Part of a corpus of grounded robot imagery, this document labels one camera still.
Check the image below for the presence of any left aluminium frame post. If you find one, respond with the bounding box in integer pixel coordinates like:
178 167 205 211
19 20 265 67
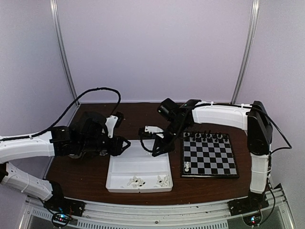
50 0 77 99

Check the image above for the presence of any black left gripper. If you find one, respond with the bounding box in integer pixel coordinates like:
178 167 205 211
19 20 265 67
80 134 131 156

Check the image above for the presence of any row of black chess pieces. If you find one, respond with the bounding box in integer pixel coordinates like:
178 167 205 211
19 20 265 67
183 131 229 143

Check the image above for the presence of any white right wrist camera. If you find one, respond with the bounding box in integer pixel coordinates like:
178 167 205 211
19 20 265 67
138 126 164 138

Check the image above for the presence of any front aluminium rail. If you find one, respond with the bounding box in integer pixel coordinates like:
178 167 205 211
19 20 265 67
17 189 297 229

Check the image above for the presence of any right aluminium frame post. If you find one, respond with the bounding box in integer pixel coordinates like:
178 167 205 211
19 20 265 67
230 0 260 104

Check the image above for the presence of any white plastic compartment tray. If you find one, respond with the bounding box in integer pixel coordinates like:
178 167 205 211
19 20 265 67
105 140 173 193

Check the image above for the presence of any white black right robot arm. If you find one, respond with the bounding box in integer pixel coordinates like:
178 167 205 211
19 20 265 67
144 98 273 211

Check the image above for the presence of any aluminium frame post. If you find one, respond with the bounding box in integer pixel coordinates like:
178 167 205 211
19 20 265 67
230 0 260 104
50 0 77 99

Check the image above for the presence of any black white chess board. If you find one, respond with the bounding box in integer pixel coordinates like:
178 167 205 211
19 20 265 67
181 139 239 178

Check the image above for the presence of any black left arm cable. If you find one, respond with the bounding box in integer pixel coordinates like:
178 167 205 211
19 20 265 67
30 87 122 139

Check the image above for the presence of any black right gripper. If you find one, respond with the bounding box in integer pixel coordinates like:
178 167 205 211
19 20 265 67
152 120 189 156

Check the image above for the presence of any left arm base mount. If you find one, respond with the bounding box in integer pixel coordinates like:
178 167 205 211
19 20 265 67
40 198 85 228

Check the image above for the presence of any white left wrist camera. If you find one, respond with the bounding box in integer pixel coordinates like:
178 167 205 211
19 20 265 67
105 112 124 138

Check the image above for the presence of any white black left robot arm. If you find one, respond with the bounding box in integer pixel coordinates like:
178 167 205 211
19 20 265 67
0 112 131 212

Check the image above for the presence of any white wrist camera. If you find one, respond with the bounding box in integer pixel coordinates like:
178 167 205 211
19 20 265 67
105 112 124 138
138 126 164 138

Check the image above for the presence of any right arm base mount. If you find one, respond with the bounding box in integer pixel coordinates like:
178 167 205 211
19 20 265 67
228 197 269 228

